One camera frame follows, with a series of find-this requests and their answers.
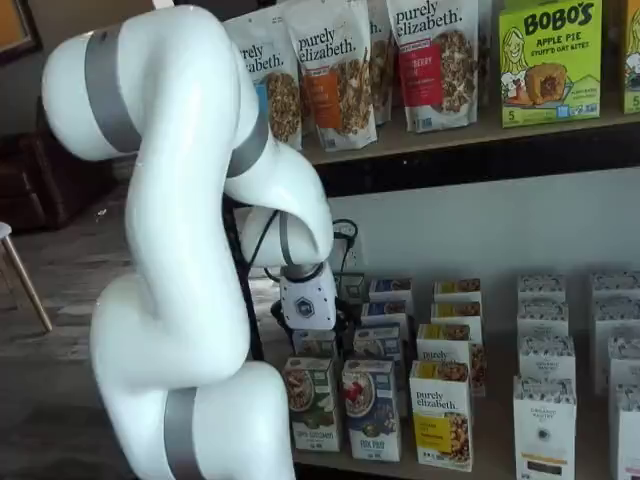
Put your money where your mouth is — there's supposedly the green Bobo's snack box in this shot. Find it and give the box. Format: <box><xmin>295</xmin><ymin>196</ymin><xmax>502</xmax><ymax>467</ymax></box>
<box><xmin>498</xmin><ymin>0</ymin><xmax>604</xmax><ymax>127</ymax></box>

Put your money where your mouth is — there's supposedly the black metal shelf frame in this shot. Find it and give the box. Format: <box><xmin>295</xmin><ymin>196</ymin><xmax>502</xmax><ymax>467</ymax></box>
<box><xmin>219</xmin><ymin>122</ymin><xmax>640</xmax><ymax>480</ymax></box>

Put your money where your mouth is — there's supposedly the yellow purely elizabeth box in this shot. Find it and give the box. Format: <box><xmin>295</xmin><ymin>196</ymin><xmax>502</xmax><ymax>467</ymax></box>
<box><xmin>409</xmin><ymin>359</ymin><xmax>475</xmax><ymax>472</ymax></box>
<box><xmin>433</xmin><ymin>278</ymin><xmax>482</xmax><ymax>305</ymax></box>
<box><xmin>430</xmin><ymin>301</ymin><xmax>484</xmax><ymax>331</ymax></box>
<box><xmin>416</xmin><ymin>323</ymin><xmax>487</xmax><ymax>399</ymax></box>

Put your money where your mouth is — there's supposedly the wooden leg stool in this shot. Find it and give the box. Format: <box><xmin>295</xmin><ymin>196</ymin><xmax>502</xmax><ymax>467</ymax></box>
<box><xmin>0</xmin><ymin>222</ymin><xmax>54</xmax><ymax>334</ymax></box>

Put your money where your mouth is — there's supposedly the red label granola bag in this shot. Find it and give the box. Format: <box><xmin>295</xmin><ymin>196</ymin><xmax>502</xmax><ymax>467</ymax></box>
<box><xmin>385</xmin><ymin>0</ymin><xmax>480</xmax><ymax>134</ymax></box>

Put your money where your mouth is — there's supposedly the white wall outlet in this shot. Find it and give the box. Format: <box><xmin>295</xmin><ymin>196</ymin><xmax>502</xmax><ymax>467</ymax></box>
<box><xmin>329</xmin><ymin>218</ymin><xmax>366</xmax><ymax>269</ymax></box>

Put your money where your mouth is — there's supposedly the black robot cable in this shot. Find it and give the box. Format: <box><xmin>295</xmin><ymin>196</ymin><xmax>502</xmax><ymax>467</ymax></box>
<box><xmin>247</xmin><ymin>207</ymin><xmax>284</xmax><ymax>284</ymax></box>

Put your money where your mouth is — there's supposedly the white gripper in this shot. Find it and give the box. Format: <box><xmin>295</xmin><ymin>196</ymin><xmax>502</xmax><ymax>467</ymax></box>
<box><xmin>271</xmin><ymin>269</ymin><xmax>354</xmax><ymax>354</ymax></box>

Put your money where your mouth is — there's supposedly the white patterned box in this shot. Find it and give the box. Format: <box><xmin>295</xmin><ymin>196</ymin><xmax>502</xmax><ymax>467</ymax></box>
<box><xmin>517</xmin><ymin>302</ymin><xmax>570</xmax><ymax>341</ymax></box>
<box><xmin>513</xmin><ymin>377</ymin><xmax>578</xmax><ymax>480</ymax></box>
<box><xmin>593</xmin><ymin>299</ymin><xmax>640</xmax><ymax>396</ymax></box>
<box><xmin>518</xmin><ymin>335</ymin><xmax>576</xmax><ymax>384</ymax></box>
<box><xmin>614</xmin><ymin>384</ymin><xmax>640</xmax><ymax>480</ymax></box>
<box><xmin>589</xmin><ymin>272</ymin><xmax>640</xmax><ymax>304</ymax></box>
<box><xmin>607</xmin><ymin>334</ymin><xmax>640</xmax><ymax>389</ymax></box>
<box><xmin>517</xmin><ymin>273</ymin><xmax>567</xmax><ymax>306</ymax></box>

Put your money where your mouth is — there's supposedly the orange label granola bag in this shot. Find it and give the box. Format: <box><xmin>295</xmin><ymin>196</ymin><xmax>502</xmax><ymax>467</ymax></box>
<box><xmin>284</xmin><ymin>0</ymin><xmax>377</xmax><ymax>153</ymax></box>
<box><xmin>368</xmin><ymin>0</ymin><xmax>399</xmax><ymax>126</ymax></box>

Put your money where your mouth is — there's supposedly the blue and white oatmeal box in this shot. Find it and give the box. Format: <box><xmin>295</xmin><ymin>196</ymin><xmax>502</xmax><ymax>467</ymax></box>
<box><xmin>368</xmin><ymin>278</ymin><xmax>414</xmax><ymax>306</ymax></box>
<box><xmin>360</xmin><ymin>301</ymin><xmax>412</xmax><ymax>331</ymax></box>
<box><xmin>341</xmin><ymin>358</ymin><xmax>401</xmax><ymax>462</ymax></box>
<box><xmin>352</xmin><ymin>327</ymin><xmax>409</xmax><ymax>416</ymax></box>

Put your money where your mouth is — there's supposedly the black power cable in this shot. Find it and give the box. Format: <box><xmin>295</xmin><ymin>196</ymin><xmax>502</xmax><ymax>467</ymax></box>
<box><xmin>333</xmin><ymin>219</ymin><xmax>359</xmax><ymax>275</ymax></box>

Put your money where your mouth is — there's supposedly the dark framed cork board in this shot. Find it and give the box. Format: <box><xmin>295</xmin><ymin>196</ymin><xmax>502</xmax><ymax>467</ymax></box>
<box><xmin>0</xmin><ymin>0</ymin><xmax>44</xmax><ymax>54</ymax></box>

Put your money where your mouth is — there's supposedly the brown leather armchair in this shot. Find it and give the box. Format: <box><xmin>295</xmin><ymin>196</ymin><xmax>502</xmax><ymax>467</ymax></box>
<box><xmin>9</xmin><ymin>97</ymin><xmax>114</xmax><ymax>234</ymax></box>

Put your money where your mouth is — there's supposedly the yellow Bobo's snack box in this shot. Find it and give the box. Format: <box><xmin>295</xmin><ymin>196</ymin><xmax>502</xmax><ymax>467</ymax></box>
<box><xmin>622</xmin><ymin>0</ymin><xmax>640</xmax><ymax>115</ymax></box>

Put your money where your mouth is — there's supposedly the green oatmeal box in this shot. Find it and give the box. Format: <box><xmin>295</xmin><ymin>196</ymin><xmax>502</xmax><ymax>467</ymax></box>
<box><xmin>292</xmin><ymin>329</ymin><xmax>342</xmax><ymax>361</ymax></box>
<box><xmin>282</xmin><ymin>357</ymin><xmax>344</xmax><ymax>452</ymax></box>
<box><xmin>339</xmin><ymin>272</ymin><xmax>365</xmax><ymax>304</ymax></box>

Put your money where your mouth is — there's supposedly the blue label granola bag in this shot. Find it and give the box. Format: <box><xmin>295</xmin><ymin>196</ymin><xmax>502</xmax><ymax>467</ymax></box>
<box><xmin>222</xmin><ymin>12</ymin><xmax>305</xmax><ymax>151</ymax></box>

